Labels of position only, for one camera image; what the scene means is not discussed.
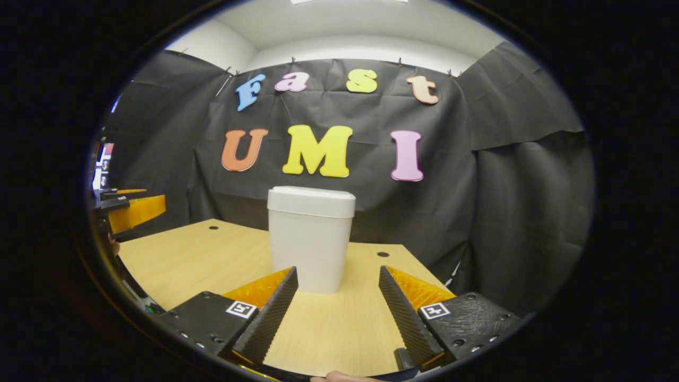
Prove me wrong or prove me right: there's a black backdrop cloth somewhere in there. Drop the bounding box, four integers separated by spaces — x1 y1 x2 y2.
93 41 595 316

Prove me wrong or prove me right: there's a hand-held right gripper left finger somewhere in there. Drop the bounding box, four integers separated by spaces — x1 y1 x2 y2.
158 266 299 369

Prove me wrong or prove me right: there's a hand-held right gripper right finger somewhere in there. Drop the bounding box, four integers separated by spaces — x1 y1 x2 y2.
378 265 534 372

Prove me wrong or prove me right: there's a white desktop garbage bin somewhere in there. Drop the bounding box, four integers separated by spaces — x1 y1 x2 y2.
267 186 356 294

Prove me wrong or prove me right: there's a wooden desktop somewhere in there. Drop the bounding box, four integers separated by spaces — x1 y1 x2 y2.
118 219 457 378

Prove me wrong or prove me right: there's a computer monitor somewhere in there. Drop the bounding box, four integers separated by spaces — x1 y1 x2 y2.
94 142 115 190

